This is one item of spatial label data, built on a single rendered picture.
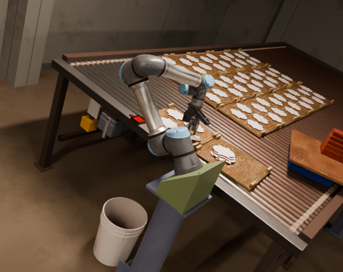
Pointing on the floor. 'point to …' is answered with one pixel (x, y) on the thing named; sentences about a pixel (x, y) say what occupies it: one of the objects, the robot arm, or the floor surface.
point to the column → (157, 233)
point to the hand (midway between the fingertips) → (190, 136)
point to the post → (336, 229)
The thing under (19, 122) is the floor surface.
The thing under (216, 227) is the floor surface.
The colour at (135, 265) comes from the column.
